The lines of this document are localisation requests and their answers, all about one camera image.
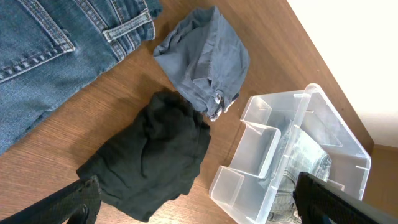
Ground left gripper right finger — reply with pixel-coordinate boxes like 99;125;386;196
293;172;397;224

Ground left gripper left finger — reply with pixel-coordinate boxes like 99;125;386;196
1;175;101;224

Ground light blue jeans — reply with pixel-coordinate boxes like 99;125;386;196
267;129;332;223

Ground black garment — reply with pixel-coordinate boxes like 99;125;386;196
76;90;211;222

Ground clear plastic storage bin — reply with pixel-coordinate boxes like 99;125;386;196
209;83;371;224

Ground dark blue folded jeans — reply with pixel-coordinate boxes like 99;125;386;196
1;0;162;152

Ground small blue folded garment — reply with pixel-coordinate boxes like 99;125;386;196
154;6;250;121

